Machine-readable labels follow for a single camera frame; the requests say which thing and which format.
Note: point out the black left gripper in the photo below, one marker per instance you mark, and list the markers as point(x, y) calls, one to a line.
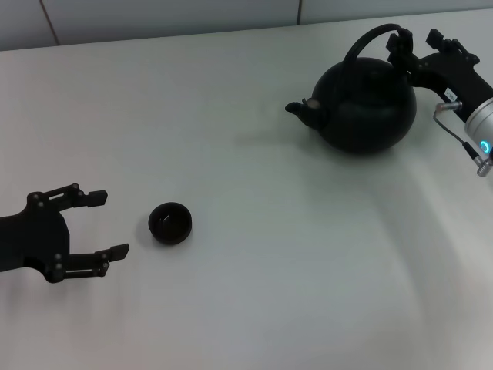
point(34, 239)

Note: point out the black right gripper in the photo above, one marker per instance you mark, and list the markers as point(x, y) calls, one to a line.
point(454, 75)

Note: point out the small dark teacup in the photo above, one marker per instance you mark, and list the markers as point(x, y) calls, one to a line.
point(169, 225)

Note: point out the black round teapot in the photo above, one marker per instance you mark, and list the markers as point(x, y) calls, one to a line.
point(366, 108)

